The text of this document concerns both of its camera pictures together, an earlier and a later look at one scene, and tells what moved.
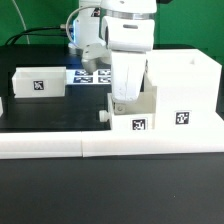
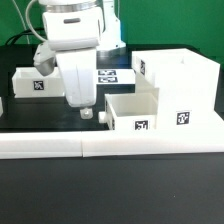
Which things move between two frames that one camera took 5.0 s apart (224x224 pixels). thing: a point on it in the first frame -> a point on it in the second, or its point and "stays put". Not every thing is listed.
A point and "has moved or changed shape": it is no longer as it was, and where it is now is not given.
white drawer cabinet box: [188, 85] stays put
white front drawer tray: [139, 115] has moved or changed shape
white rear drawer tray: [39, 82] stays put
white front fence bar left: [41, 145] stays put
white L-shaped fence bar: [103, 143] stays put
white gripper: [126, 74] -> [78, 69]
